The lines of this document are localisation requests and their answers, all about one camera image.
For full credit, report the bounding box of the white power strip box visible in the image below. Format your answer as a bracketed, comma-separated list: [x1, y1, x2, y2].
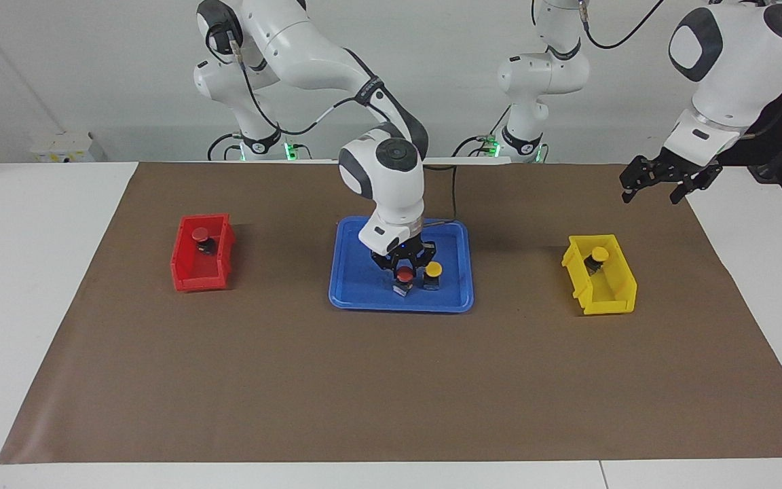
[30, 132, 97, 163]

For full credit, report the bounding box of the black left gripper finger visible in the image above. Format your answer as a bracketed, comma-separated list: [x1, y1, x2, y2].
[669, 166, 723, 204]
[620, 158, 663, 203]

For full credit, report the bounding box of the red plastic bin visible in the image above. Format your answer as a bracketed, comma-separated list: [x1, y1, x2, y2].
[170, 214, 236, 292]

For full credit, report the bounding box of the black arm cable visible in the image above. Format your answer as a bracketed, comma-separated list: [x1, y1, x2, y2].
[580, 0, 667, 50]
[208, 24, 400, 138]

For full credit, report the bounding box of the black base cable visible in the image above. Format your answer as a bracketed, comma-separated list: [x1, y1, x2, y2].
[424, 134, 502, 225]

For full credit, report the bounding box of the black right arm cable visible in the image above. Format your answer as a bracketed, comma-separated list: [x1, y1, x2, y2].
[208, 24, 400, 138]

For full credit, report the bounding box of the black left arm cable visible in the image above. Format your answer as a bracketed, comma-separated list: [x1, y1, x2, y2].
[580, 0, 667, 50]

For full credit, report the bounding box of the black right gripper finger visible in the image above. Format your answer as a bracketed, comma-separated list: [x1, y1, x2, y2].
[371, 249, 400, 280]
[414, 240, 437, 276]

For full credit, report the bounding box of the blue plastic tray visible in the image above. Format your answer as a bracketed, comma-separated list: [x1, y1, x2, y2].
[329, 216, 474, 313]

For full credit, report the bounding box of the brown paper table mat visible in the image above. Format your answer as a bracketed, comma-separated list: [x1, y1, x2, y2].
[0, 161, 782, 465]

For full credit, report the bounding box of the yellow plastic bin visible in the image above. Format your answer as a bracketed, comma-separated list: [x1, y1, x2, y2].
[562, 234, 637, 316]

